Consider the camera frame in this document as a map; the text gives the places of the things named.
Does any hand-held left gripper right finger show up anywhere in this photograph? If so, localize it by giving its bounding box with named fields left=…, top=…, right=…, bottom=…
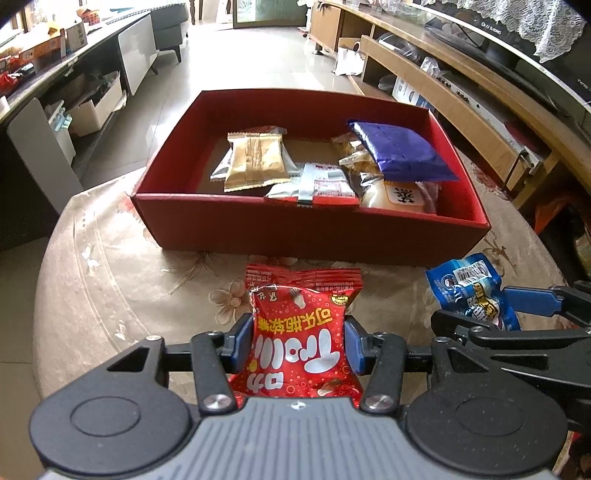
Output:
left=344, top=318, right=488, bottom=415

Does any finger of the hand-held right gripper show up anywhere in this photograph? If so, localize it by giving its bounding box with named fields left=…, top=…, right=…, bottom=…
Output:
left=501, top=282, right=591, bottom=324
left=430, top=310, right=591, bottom=348

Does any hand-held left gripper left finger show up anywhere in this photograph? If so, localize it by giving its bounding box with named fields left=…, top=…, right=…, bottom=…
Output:
left=106, top=313, right=256, bottom=415

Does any blue snack packet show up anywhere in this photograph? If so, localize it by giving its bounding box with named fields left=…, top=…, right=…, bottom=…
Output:
left=425, top=253, right=522, bottom=332

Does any red dotted candy packet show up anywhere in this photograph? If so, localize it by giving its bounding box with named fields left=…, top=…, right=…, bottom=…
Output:
left=228, top=284, right=363, bottom=400

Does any red cardboard box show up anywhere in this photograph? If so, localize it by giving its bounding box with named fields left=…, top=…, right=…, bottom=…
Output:
left=130, top=89, right=491, bottom=268

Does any plain silver snack packet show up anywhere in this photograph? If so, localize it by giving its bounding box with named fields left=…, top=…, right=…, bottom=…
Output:
left=210, top=147, right=303, bottom=183

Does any purple snack packet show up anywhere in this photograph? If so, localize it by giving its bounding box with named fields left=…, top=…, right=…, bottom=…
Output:
left=346, top=119, right=461, bottom=182

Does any gold snack packet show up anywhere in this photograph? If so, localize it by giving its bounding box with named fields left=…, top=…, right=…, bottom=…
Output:
left=224, top=131, right=291, bottom=193

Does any clear cookie packet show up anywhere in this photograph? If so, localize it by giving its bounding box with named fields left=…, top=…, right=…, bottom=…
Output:
left=331, top=131, right=387, bottom=173

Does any flat red snack packet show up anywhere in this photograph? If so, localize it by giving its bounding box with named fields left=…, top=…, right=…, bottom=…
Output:
left=245, top=263, right=365, bottom=297

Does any orange plastic bag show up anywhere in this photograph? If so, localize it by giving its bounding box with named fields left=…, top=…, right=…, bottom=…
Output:
left=533, top=191, right=578, bottom=234

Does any clear wrapped bun packet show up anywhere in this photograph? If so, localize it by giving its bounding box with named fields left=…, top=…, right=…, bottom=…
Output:
left=359, top=178, right=438, bottom=216

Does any silver and red snack packet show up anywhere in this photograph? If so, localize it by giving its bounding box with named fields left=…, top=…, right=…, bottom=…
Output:
left=264, top=162, right=361, bottom=207

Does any flat red box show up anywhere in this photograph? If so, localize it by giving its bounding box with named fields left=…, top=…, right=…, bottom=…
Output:
left=503, top=120, right=528, bottom=145

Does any wooden television cabinet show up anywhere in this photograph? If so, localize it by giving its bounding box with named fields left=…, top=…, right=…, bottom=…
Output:
left=308, top=0, right=591, bottom=217

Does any silver media player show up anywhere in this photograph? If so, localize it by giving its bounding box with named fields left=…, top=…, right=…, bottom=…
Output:
left=422, top=69, right=541, bottom=174

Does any black television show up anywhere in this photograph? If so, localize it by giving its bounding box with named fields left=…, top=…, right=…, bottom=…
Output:
left=418, top=0, right=591, bottom=112

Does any blue and white carton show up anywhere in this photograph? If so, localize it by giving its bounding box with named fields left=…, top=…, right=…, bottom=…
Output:
left=392, top=76, right=424, bottom=107

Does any white storage box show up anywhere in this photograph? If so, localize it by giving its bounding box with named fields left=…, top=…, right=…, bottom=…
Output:
left=68, top=73, right=128, bottom=138

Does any white lace cloth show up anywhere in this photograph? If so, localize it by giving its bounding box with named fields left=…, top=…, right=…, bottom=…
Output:
left=455, top=0, right=587, bottom=64

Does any white plastic bag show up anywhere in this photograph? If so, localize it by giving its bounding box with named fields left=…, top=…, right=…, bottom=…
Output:
left=333, top=46, right=366, bottom=77

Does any crumpled clear plastic wrap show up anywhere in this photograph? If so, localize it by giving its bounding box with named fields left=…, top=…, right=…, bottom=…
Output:
left=378, top=33, right=444, bottom=79

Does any grey sofa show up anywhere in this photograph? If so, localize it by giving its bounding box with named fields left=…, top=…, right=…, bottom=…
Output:
left=151, top=0, right=190, bottom=64

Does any black and white coffee table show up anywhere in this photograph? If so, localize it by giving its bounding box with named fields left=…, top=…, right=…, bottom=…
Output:
left=0, top=9, right=158, bottom=232

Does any frosted glass door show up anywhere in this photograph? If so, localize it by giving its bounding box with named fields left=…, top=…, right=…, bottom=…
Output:
left=232, top=0, right=309, bottom=30

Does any small white carton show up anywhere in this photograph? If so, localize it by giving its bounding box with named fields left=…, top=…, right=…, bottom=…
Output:
left=65, top=21, right=89, bottom=52

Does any orange carton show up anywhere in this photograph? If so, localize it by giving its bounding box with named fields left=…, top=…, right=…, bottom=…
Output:
left=18, top=34, right=66, bottom=64

